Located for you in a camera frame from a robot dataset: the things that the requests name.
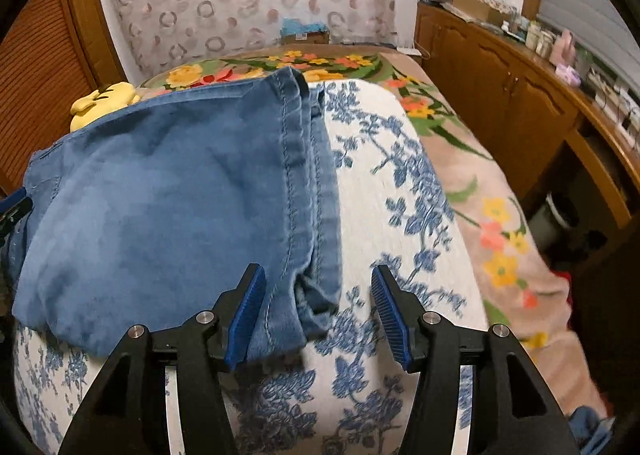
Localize grey window shutter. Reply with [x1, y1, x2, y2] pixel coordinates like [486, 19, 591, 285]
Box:
[537, 0, 640, 86]

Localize yellow plush toy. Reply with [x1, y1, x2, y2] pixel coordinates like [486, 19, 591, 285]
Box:
[70, 82, 142, 132]

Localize bed with floral sheet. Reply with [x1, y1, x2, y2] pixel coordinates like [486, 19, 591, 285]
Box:
[135, 49, 608, 416]

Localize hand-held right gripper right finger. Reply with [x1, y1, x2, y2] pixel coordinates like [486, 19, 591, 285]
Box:
[370, 264, 581, 455]

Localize white blue floral bed cover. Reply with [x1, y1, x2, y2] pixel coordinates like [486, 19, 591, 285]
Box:
[12, 80, 493, 455]

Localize wooden cabinet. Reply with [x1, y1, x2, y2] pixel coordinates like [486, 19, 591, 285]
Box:
[414, 2, 640, 231]

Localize pink bottle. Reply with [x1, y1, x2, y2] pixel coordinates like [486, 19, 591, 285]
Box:
[555, 30, 577, 66]

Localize brown cardboard box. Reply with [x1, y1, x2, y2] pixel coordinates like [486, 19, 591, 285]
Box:
[280, 30, 331, 46]

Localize wooden louvered door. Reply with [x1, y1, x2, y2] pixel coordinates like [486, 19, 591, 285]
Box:
[0, 0, 126, 196]

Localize blue denim pants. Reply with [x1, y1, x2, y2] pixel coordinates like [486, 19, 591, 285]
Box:
[10, 67, 343, 361]

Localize white bucket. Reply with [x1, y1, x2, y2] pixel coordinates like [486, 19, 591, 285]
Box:
[529, 194, 567, 252]

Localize open cardboard box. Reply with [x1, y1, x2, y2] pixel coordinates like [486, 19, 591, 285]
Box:
[452, 0, 493, 20]

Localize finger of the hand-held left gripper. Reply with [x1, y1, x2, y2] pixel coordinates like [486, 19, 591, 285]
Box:
[0, 187, 34, 236]

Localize light blue cloth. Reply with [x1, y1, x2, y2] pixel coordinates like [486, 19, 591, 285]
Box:
[280, 17, 327, 36]

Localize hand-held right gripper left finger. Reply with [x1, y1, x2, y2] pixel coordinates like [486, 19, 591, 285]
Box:
[57, 263, 267, 455]

